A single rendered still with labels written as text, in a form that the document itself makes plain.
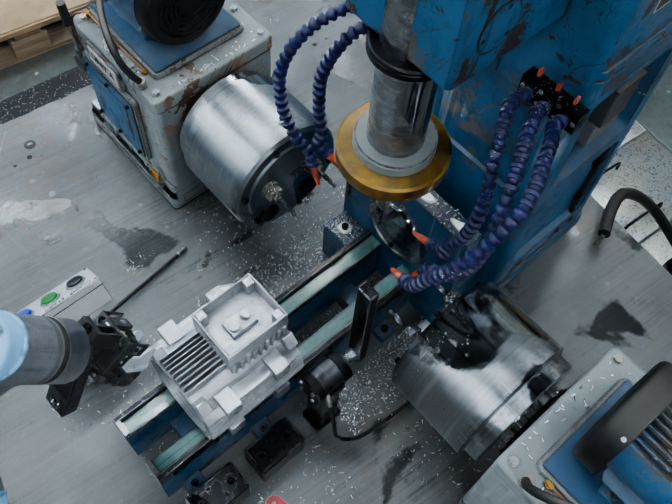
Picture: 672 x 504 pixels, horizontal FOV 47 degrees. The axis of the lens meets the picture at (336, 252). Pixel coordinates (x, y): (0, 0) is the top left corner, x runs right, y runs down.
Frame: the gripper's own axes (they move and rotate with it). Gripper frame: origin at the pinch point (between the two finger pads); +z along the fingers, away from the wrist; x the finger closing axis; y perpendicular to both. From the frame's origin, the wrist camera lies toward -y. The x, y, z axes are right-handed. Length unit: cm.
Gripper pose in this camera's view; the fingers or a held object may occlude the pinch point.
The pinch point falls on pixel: (138, 363)
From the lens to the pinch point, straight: 130.6
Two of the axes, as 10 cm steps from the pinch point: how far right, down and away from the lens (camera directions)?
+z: 3.3, 1.5, 9.3
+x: -6.6, -6.7, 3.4
